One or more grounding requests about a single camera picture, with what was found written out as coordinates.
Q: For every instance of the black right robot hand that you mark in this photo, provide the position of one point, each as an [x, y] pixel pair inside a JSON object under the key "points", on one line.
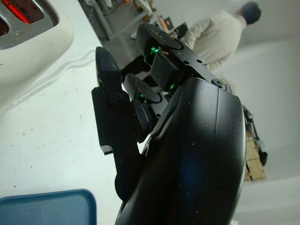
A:
{"points": [[187, 152]]}

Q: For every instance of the person in beige sweater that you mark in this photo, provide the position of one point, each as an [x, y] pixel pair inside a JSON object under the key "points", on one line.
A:
{"points": [[215, 32]]}

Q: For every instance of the cream two-slot toaster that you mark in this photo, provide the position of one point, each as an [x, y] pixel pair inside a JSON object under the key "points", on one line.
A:
{"points": [[28, 63]]}

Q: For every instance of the wooden plywood crates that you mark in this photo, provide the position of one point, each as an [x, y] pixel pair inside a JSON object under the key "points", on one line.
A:
{"points": [[254, 161]]}

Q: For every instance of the black equipment by crates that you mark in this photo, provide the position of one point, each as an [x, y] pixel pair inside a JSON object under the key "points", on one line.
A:
{"points": [[253, 122]]}

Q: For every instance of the black monitor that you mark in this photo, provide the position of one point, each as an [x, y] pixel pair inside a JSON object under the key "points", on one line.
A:
{"points": [[181, 29]]}

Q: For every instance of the blue plastic tray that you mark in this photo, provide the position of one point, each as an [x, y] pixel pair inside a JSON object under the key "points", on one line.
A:
{"points": [[47, 208]]}

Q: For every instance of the grey metal table frame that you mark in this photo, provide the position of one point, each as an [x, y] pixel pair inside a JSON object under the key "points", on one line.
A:
{"points": [[105, 21]]}

